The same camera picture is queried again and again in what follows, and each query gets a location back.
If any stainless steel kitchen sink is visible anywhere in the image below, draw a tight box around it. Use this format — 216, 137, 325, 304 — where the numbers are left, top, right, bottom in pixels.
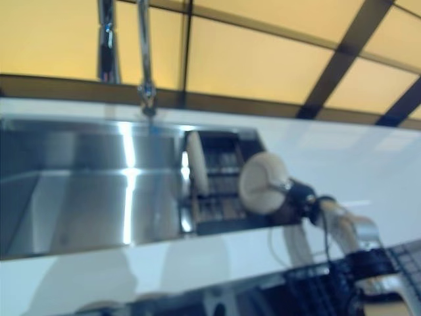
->
0, 117, 292, 261

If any robot right hand dark palm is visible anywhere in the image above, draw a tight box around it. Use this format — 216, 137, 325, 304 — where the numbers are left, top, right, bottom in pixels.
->
262, 177, 317, 225

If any thin white cable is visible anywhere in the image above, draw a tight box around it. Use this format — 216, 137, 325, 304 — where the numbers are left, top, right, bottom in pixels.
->
267, 226, 287, 266

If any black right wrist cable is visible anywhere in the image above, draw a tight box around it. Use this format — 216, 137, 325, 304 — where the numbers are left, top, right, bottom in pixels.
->
322, 209, 334, 266

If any black sink dish rack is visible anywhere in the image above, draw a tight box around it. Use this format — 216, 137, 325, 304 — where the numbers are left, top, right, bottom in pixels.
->
183, 130, 274, 236

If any chrome kitchen faucet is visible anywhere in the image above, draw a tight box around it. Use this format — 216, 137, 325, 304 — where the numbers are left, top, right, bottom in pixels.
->
97, 0, 158, 117

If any beige ceramic plate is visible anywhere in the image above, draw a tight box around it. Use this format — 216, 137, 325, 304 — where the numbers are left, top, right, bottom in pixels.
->
239, 153, 291, 217
186, 131, 209, 196

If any dark framed yellow window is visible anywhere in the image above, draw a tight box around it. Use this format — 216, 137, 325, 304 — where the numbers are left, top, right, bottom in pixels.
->
0, 0, 421, 128

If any black wire dishwasher rack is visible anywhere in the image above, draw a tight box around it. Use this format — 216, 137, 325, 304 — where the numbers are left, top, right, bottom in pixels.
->
282, 242, 421, 316

